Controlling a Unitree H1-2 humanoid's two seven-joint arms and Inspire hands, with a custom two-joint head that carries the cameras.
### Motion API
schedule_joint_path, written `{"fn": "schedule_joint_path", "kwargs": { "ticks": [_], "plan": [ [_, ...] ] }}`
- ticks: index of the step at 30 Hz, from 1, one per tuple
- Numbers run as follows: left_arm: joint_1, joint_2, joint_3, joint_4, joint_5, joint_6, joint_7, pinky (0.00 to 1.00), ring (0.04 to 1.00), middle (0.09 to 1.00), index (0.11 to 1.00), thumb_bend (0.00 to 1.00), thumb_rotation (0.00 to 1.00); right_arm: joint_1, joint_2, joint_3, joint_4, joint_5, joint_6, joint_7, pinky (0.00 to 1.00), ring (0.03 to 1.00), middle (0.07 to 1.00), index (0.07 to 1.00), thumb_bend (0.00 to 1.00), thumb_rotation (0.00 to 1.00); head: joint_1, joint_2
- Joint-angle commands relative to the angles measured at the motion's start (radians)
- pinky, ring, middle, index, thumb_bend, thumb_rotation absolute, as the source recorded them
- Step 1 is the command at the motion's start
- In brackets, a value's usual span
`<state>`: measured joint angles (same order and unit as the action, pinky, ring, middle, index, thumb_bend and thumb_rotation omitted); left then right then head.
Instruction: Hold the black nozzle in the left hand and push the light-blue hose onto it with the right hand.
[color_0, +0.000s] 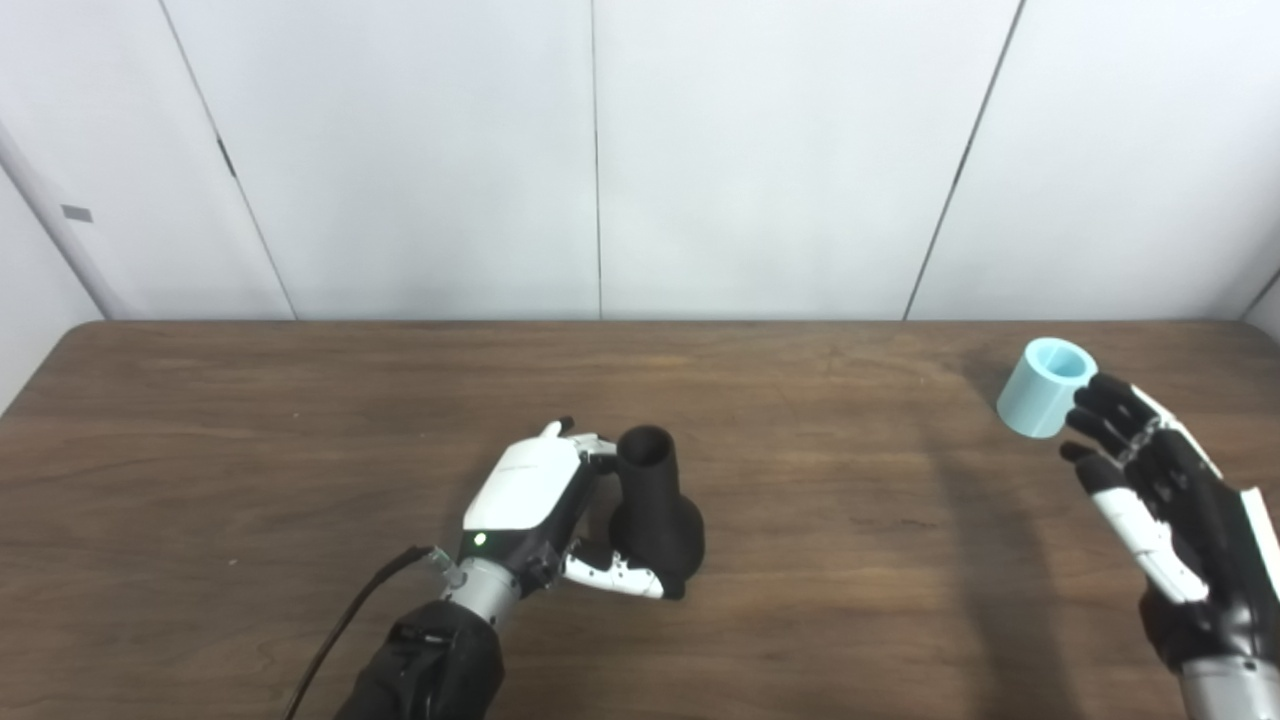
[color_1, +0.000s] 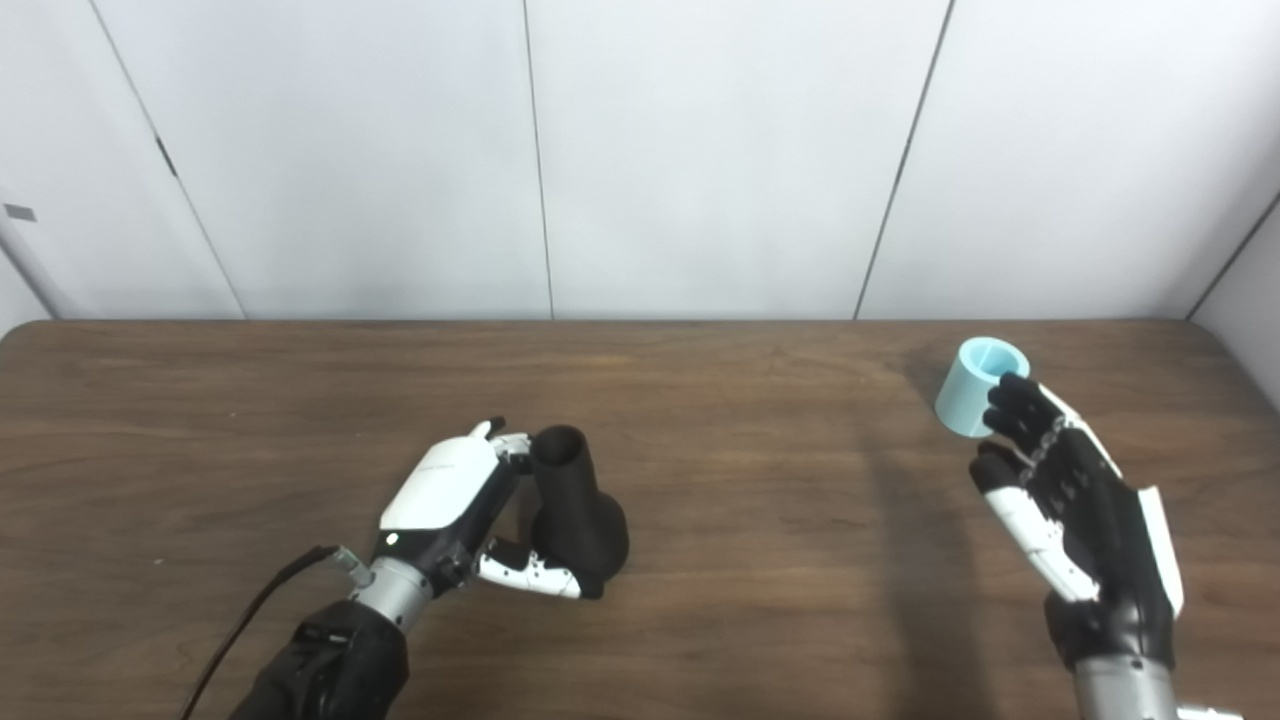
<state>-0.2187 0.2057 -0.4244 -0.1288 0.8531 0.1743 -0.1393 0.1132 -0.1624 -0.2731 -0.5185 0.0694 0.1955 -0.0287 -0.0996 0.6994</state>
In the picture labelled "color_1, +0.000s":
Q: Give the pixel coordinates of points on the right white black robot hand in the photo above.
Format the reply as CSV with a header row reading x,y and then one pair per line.
x,y
1100,540

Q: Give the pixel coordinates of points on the small grey wall label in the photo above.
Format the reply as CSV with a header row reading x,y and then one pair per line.
x,y
20,212

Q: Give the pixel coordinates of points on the black funnel-shaped nozzle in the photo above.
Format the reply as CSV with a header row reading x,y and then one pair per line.
x,y
580,520

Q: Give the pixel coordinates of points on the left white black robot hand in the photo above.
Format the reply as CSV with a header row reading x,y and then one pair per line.
x,y
440,490

